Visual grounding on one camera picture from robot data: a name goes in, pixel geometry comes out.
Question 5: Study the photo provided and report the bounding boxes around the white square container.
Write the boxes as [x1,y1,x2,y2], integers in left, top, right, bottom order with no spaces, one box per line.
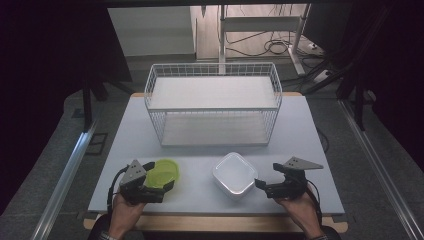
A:
[212,151,260,202]

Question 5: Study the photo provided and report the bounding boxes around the white wire rack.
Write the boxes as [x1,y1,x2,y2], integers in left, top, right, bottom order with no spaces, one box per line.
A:
[143,62,284,148]

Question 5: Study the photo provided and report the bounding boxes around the black floor cables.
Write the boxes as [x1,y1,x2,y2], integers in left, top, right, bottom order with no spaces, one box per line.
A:
[225,29,323,58]

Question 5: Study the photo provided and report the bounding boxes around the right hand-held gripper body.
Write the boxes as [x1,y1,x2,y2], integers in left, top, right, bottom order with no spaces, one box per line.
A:
[266,156,325,200]

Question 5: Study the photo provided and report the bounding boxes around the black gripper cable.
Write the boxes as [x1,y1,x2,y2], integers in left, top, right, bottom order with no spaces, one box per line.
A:
[305,179,324,228]
[106,164,131,218]

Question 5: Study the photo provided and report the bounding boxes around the person's left hand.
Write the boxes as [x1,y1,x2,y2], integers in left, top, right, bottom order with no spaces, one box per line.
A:
[108,194,147,236]

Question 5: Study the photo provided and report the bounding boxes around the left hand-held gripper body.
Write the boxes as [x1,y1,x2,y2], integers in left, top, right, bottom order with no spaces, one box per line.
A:
[118,159,165,205]

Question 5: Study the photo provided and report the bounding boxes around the white power strip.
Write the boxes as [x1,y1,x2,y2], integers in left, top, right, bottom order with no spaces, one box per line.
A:
[312,68,335,85]

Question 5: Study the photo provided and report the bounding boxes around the dark floor outlet cover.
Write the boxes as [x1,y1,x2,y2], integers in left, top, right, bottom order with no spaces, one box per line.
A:
[84,132,110,156]

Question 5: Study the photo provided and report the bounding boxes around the green translucent bowl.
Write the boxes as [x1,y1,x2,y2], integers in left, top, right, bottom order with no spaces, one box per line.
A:
[144,158,181,190]

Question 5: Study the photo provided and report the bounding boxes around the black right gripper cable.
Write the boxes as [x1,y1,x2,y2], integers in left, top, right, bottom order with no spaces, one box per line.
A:
[305,179,324,228]

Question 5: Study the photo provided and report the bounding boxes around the metal rail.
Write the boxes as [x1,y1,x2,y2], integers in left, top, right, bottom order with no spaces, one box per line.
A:
[30,119,100,240]
[337,99,424,240]

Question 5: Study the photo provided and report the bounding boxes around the white desk frame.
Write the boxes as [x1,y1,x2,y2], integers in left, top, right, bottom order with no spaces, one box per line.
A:
[217,3,313,77]

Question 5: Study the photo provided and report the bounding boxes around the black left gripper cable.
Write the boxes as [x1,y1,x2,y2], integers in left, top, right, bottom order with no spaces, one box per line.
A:
[106,164,131,218]

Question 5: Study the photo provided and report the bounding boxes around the thin black floor cable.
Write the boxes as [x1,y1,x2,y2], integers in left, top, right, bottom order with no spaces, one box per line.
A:
[315,127,331,155]

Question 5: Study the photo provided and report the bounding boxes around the black stand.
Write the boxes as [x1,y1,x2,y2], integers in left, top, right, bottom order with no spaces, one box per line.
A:
[335,65,378,132]
[80,75,135,132]

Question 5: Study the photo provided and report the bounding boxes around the person's right hand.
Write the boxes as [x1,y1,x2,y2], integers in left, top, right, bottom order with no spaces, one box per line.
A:
[275,189,323,238]

